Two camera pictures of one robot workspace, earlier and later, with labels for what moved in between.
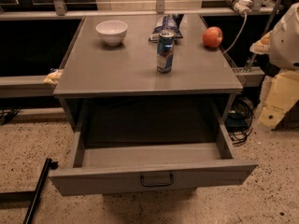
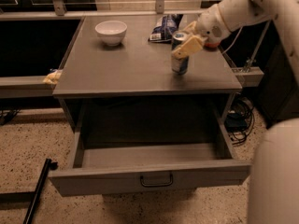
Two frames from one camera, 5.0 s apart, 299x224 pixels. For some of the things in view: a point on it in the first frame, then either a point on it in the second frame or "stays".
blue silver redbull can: (165, 50) -> (179, 65)
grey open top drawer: (105, 168) stays
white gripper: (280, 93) -> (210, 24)
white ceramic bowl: (112, 31) stays
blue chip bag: (167, 24) stays
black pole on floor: (49, 163) stays
